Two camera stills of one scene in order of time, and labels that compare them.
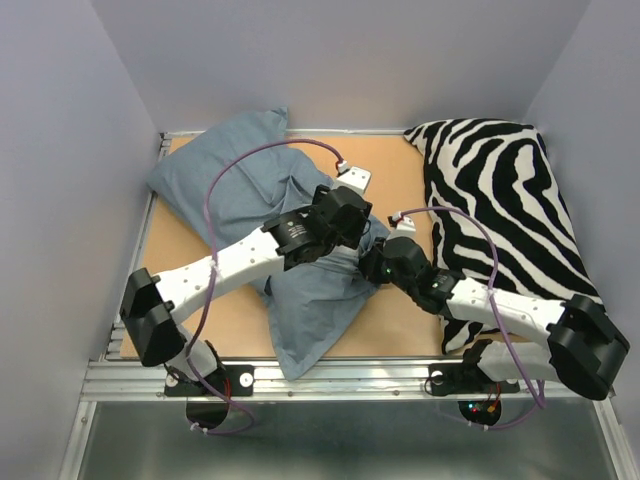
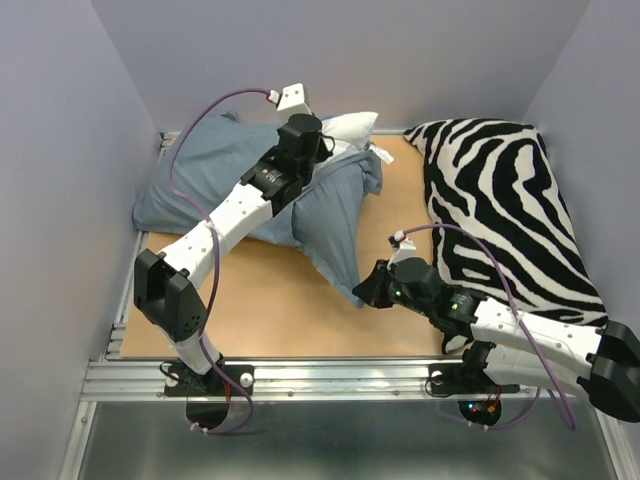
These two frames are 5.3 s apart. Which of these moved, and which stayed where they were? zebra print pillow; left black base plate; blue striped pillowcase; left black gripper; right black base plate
Moved: blue striped pillowcase; left black gripper
Stayed: right black base plate; zebra print pillow; left black base plate
